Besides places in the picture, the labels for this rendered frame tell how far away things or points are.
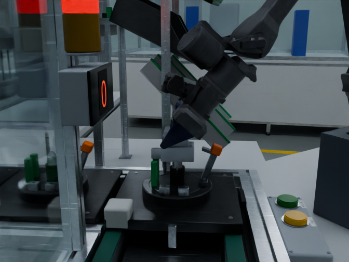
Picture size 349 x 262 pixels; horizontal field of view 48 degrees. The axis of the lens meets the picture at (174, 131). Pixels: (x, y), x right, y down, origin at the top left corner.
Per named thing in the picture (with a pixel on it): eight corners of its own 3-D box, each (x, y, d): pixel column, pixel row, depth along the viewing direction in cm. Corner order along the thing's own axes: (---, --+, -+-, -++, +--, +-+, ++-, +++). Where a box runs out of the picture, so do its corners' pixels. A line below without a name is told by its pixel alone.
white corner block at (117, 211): (134, 218, 73) (133, 198, 72) (130, 230, 68) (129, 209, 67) (109, 217, 73) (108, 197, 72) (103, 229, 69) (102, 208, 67)
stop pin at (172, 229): (176, 244, 68) (176, 223, 67) (176, 248, 67) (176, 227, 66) (168, 244, 68) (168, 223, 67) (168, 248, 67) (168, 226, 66)
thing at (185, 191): (188, 193, 74) (189, 185, 73) (188, 196, 72) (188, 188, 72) (178, 192, 74) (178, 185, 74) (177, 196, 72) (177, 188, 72)
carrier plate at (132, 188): (232, 180, 90) (232, 171, 89) (242, 234, 67) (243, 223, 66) (129, 178, 92) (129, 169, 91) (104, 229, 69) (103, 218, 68)
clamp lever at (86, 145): (83, 175, 80) (95, 143, 78) (80, 179, 78) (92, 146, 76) (66, 169, 80) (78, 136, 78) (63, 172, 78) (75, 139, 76)
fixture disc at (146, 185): (211, 180, 85) (211, 171, 84) (213, 209, 72) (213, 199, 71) (147, 178, 86) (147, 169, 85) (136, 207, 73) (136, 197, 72)
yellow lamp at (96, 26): (105, 50, 56) (103, 14, 55) (95, 52, 51) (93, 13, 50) (70, 50, 56) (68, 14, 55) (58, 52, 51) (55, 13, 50)
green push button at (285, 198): (295, 203, 78) (295, 194, 78) (299, 212, 74) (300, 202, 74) (274, 202, 78) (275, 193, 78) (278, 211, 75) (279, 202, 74)
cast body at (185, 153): (194, 155, 79) (194, 121, 77) (193, 162, 75) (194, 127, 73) (152, 154, 79) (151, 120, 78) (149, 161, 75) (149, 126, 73)
